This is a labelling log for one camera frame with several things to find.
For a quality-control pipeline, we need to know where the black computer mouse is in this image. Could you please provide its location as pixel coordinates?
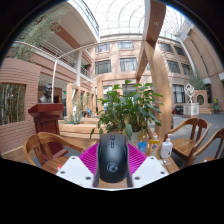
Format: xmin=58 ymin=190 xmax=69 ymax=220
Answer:
xmin=96 ymin=132 xmax=130 ymax=184

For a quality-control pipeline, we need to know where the dark bust statue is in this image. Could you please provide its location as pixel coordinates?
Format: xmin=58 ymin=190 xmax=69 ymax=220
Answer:
xmin=38 ymin=82 xmax=55 ymax=104

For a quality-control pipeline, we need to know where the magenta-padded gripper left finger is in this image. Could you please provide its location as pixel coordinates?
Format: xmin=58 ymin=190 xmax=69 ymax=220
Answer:
xmin=55 ymin=143 xmax=101 ymax=188

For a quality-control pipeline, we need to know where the white abstract sculpture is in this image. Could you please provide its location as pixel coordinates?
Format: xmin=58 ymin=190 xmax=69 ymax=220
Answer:
xmin=182 ymin=82 xmax=200 ymax=118

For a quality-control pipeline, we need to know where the green potted plant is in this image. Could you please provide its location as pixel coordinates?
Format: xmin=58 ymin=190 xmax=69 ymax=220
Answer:
xmin=89 ymin=79 xmax=164 ymax=148

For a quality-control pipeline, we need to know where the white pump bottle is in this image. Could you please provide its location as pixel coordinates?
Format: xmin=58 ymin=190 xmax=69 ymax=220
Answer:
xmin=159 ymin=133 xmax=174 ymax=160

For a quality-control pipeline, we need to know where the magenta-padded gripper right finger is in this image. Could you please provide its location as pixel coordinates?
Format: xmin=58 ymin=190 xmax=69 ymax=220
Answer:
xmin=125 ymin=143 xmax=170 ymax=188

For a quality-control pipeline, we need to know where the yellow flowering potted plant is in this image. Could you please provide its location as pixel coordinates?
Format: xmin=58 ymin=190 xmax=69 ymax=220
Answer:
xmin=212 ymin=96 xmax=221 ymax=115

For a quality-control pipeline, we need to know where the dark red wooden pedestal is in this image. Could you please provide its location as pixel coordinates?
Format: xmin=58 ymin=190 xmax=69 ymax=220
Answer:
xmin=27 ymin=102 xmax=70 ymax=160

